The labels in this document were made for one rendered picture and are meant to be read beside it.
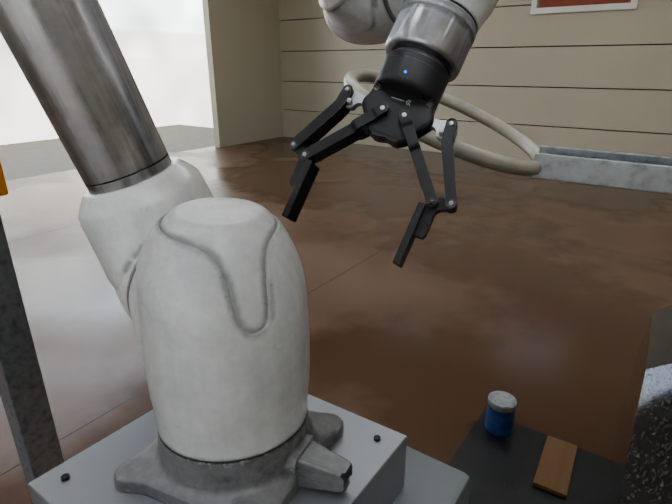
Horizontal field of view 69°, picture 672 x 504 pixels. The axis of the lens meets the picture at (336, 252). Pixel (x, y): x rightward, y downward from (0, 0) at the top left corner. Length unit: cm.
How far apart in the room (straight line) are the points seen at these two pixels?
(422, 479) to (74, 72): 60
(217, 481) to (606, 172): 88
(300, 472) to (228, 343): 17
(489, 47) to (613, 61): 158
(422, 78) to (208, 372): 36
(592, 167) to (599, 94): 618
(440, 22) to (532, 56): 685
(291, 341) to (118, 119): 30
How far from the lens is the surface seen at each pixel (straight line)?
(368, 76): 124
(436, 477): 67
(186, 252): 42
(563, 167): 108
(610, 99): 724
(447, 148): 54
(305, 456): 52
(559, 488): 184
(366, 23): 70
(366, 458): 57
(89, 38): 58
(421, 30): 56
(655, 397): 111
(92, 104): 58
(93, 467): 61
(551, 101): 735
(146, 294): 44
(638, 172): 109
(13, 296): 140
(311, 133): 57
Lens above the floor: 127
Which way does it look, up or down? 21 degrees down
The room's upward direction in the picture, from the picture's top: straight up
